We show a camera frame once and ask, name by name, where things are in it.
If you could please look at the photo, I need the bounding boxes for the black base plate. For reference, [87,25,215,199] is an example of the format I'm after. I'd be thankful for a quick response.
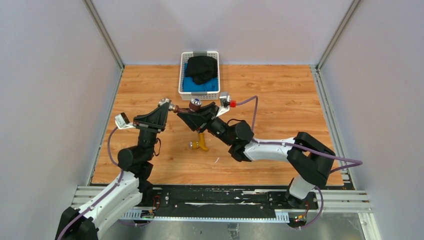
[135,185,319,219]

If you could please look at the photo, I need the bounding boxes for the black cloth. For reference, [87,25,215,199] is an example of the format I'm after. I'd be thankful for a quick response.
[184,55,218,85]

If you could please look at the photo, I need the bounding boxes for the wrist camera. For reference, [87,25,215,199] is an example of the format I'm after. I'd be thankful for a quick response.
[114,112,134,130]
[216,91,231,117]

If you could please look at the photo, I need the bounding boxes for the silver pipe fitting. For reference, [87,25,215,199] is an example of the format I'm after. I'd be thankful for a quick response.
[157,97,177,112]

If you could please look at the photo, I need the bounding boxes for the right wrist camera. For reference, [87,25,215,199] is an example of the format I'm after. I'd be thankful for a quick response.
[216,91,231,117]

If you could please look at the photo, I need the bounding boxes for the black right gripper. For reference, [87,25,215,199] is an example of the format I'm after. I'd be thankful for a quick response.
[178,101,234,146]

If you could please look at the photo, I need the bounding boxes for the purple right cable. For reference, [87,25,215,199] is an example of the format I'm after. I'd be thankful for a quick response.
[229,95,364,229]

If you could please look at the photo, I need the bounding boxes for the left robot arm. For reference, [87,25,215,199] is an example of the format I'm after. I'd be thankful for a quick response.
[55,102,171,240]

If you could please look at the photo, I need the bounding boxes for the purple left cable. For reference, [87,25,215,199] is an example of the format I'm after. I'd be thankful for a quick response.
[56,126,125,240]

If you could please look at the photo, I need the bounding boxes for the blue cloth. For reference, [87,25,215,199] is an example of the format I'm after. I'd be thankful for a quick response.
[182,74,219,92]

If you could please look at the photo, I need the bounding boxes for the yellow brass faucet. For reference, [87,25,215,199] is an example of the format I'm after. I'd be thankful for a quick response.
[189,133,209,152]

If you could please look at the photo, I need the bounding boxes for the brown faucet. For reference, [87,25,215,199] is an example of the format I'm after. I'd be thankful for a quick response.
[171,98,202,113]

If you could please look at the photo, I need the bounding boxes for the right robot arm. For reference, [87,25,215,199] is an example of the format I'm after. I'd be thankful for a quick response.
[175,103,336,209]

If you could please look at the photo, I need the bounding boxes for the purple cable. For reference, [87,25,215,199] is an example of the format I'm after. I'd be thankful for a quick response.
[56,126,125,240]
[229,95,364,229]

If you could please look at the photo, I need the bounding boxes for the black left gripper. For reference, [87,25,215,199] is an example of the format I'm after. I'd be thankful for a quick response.
[133,103,171,163]

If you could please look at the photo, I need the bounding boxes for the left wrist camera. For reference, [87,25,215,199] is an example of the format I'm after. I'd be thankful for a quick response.
[114,112,134,130]

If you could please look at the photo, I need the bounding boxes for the white plastic basket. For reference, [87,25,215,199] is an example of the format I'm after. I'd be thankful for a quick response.
[178,51,221,101]

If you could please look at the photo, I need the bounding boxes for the aluminium frame rail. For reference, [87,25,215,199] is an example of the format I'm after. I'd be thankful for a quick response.
[71,186,371,223]

